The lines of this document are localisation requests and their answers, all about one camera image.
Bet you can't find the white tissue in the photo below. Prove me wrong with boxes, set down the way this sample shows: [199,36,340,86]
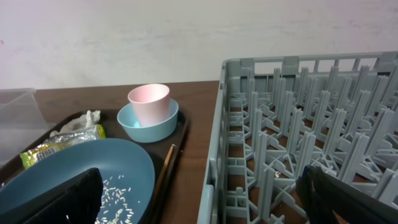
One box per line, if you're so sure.
[50,110,101,137]

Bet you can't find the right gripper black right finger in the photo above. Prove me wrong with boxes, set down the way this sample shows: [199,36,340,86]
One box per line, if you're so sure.
[296,166,397,224]

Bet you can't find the green snack wrapper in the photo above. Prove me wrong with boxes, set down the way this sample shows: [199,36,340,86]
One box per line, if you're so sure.
[19,124,106,169]

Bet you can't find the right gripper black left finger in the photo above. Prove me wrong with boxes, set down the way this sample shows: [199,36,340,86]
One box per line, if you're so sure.
[1,168,103,223]

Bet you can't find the clear plastic bin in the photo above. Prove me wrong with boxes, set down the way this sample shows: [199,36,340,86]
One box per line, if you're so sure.
[0,88,55,166]

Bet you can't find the dark blue plate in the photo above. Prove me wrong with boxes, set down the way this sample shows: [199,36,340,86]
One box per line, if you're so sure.
[1,138,155,223]

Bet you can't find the pink cup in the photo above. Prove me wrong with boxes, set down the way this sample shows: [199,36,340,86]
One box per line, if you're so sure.
[127,83,170,127]

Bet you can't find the wooden chopstick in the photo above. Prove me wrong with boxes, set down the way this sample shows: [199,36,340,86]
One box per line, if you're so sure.
[150,144,176,213]

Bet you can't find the brown serving tray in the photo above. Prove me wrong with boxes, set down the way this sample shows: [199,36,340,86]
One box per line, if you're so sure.
[1,110,189,223]

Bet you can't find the grey dishwasher rack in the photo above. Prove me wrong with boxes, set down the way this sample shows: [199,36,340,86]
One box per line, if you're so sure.
[197,52,397,223]

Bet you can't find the light blue bowl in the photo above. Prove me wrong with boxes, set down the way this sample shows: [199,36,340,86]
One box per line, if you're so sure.
[117,99,179,143]

